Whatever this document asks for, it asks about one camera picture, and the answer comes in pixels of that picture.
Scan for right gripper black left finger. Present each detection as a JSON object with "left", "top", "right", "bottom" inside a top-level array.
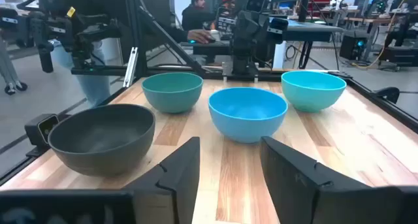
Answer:
[{"left": 125, "top": 136, "right": 201, "bottom": 224}]

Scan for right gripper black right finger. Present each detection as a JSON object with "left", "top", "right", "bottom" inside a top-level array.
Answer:
[{"left": 260, "top": 136, "right": 373, "bottom": 224}]

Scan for dark teal bowl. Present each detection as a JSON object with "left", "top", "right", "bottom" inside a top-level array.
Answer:
[{"left": 141, "top": 72, "right": 204, "bottom": 114}]

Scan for teal cup aloft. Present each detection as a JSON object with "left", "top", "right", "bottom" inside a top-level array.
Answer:
[{"left": 281, "top": 70, "right": 347, "bottom": 113}]

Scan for person's hand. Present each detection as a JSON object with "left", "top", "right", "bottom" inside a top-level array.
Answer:
[{"left": 187, "top": 29, "right": 212, "bottom": 44}]

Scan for black desk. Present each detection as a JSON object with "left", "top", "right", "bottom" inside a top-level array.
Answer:
[{"left": 181, "top": 20, "right": 344, "bottom": 70}]

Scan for red storage bins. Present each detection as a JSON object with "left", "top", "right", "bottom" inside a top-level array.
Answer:
[{"left": 309, "top": 0, "right": 331, "bottom": 10}]

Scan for blue bowl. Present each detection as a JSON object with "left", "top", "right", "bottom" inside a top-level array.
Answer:
[{"left": 208, "top": 87, "right": 289, "bottom": 144}]

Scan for large dark grey bowl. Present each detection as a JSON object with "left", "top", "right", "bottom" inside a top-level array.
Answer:
[{"left": 48, "top": 103, "right": 156, "bottom": 178}]

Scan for black computer tower blue light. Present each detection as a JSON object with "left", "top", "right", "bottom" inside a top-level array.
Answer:
[{"left": 339, "top": 33, "right": 368, "bottom": 61}]

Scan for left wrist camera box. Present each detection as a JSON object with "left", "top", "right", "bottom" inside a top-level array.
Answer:
[{"left": 245, "top": 0, "right": 267, "bottom": 13}]

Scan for black diagonal frame brace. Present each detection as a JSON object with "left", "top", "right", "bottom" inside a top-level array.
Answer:
[{"left": 137, "top": 0, "right": 212, "bottom": 76}]

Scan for black upright frame post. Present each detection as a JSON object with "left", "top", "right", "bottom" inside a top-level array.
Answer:
[{"left": 126, "top": 0, "right": 148, "bottom": 78}]

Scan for silver metal bracket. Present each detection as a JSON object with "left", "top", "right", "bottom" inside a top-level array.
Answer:
[{"left": 123, "top": 46, "right": 139, "bottom": 88}]

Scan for black curved handle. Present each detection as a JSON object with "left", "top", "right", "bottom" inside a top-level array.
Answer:
[{"left": 372, "top": 86, "right": 401, "bottom": 104}]

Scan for yellow cable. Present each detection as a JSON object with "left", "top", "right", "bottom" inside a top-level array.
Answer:
[{"left": 351, "top": 0, "right": 411, "bottom": 70}]

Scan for black table-level camera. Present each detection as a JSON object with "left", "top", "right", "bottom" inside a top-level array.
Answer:
[{"left": 24, "top": 114, "right": 60, "bottom": 147}]

